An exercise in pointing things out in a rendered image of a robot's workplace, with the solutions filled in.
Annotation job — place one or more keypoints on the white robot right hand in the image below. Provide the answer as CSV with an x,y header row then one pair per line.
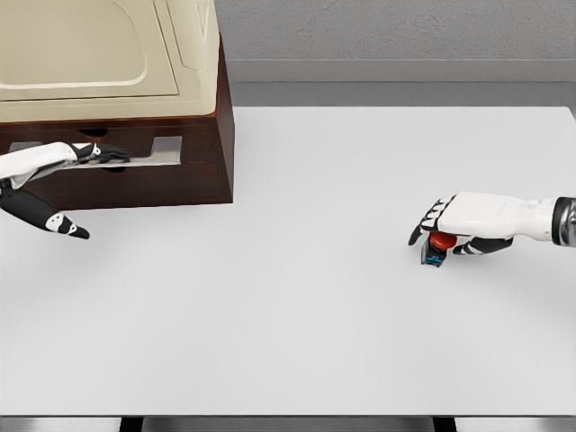
x,y
481,216

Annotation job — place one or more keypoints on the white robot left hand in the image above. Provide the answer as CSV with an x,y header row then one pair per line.
x,y
40,157

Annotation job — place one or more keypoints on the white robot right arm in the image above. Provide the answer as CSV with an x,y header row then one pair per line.
x,y
546,220

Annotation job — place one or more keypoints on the plain brown wooden drawer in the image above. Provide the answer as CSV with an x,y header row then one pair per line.
x,y
157,183

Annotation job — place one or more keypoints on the red button black switch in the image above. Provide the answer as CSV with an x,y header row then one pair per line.
x,y
442,240

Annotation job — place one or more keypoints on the brown cabinet with cream top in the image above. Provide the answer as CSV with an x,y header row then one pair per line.
x,y
112,58

